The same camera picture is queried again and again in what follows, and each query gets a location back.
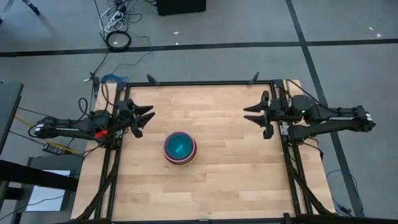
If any black tripod leg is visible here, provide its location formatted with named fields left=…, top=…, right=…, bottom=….
left=21, top=0, right=41, bottom=16

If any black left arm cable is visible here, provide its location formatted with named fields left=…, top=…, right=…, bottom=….
left=78, top=82, right=110, bottom=116

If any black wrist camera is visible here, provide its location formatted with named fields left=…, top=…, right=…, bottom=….
left=263, top=123, right=274, bottom=140
left=130, top=121, right=144, bottom=139

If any yellow cable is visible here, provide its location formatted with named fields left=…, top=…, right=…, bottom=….
left=14, top=115, right=82, bottom=156

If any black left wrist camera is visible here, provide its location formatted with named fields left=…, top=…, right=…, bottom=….
left=130, top=121, right=144, bottom=139

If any blue bowl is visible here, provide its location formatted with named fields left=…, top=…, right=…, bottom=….
left=163, top=131, right=196, bottom=162

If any teal bowl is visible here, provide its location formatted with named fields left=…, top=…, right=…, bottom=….
left=165, top=133, right=193, bottom=160

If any white power strip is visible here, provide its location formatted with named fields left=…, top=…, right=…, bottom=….
left=99, top=9, right=125, bottom=34

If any orange bowl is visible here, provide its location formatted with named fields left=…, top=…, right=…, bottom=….
left=164, top=146, right=198, bottom=167

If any black frame bracket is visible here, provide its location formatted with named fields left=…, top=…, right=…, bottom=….
left=248, top=71, right=261, bottom=85
left=146, top=73, right=160, bottom=86

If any pink bowl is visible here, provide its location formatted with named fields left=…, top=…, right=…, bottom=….
left=162, top=131, right=198, bottom=165

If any blue cable bundle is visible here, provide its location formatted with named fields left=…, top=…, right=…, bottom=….
left=99, top=73, right=130, bottom=84

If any black aluminium table frame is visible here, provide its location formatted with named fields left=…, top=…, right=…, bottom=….
left=57, top=79, right=398, bottom=224

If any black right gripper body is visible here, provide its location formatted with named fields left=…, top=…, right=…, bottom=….
left=262, top=90, right=292, bottom=125

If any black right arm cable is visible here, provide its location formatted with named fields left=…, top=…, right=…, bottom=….
left=285, top=79, right=330, bottom=110

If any black coiled cable ring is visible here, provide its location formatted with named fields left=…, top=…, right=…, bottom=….
left=105, top=30, right=132, bottom=52

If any grey stand with white panel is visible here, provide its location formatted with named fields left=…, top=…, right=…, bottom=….
left=24, top=155, right=83, bottom=213

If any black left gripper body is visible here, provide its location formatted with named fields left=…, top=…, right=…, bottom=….
left=114, top=98, right=139, bottom=129

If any blue looped floor cable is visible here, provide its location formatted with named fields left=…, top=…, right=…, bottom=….
left=325, top=169, right=364, bottom=218

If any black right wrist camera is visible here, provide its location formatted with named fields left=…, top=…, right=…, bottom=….
left=263, top=123, right=274, bottom=140

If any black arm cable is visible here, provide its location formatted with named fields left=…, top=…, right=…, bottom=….
left=285, top=79, right=330, bottom=110
left=78, top=82, right=110, bottom=116

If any small black electronics box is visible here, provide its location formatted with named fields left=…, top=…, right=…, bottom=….
left=42, top=142, right=68, bottom=156

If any black desk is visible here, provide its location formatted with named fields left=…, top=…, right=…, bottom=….
left=0, top=82, right=24, bottom=155

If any black beam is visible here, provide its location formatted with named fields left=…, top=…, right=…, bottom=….
left=0, top=159, right=79, bottom=192

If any black equipment case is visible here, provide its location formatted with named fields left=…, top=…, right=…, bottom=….
left=155, top=0, right=207, bottom=16

